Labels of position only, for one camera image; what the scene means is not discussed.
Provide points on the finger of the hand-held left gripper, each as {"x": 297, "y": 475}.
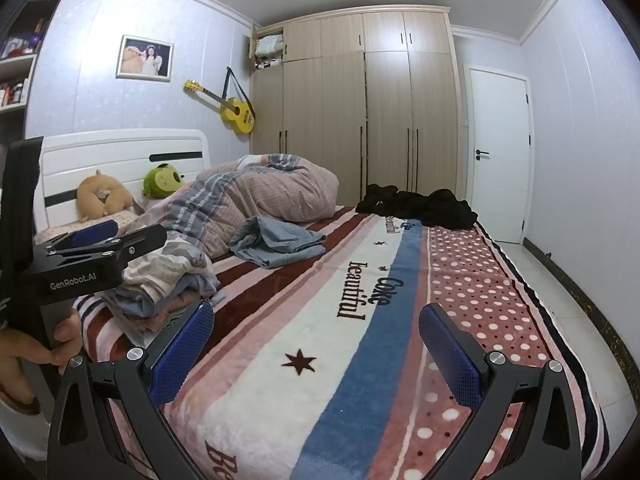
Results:
{"x": 95, "y": 232}
{"x": 135, "y": 242}

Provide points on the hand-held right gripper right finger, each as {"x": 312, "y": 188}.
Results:
{"x": 450, "y": 355}

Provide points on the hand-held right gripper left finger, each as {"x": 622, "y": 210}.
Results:
{"x": 185, "y": 355}

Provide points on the beige cartoon print pants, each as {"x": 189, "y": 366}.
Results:
{"x": 165, "y": 262}

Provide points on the person's left hand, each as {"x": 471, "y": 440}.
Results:
{"x": 30, "y": 357}

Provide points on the brown plush toy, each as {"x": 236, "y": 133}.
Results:
{"x": 100, "y": 197}

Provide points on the pink folded garment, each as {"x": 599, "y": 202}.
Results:
{"x": 167, "y": 317}

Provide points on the light blue folded garment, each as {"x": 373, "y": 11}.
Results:
{"x": 130, "y": 305}

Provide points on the green plush toy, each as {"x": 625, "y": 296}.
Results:
{"x": 160, "y": 182}

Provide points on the white bed headboard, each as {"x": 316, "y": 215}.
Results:
{"x": 100, "y": 155}

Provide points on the striped printed blanket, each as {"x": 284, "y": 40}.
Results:
{"x": 325, "y": 360}

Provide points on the white bookshelf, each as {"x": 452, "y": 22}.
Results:
{"x": 15, "y": 62}

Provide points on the blue-grey crumpled garment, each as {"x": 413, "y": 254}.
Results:
{"x": 280, "y": 242}

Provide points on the black clothes pile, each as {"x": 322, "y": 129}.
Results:
{"x": 415, "y": 207}

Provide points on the pink striped quilt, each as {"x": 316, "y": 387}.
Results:
{"x": 280, "y": 195}

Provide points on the yellow guitar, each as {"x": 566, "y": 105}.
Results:
{"x": 235, "y": 110}

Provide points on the white door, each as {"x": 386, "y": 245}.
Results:
{"x": 500, "y": 135}

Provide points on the light wooden wardrobe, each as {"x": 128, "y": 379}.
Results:
{"x": 325, "y": 110}

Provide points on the folded linens in wardrobe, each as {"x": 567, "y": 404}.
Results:
{"x": 267, "y": 47}

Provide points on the framed wall photo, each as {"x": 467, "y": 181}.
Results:
{"x": 145, "y": 57}

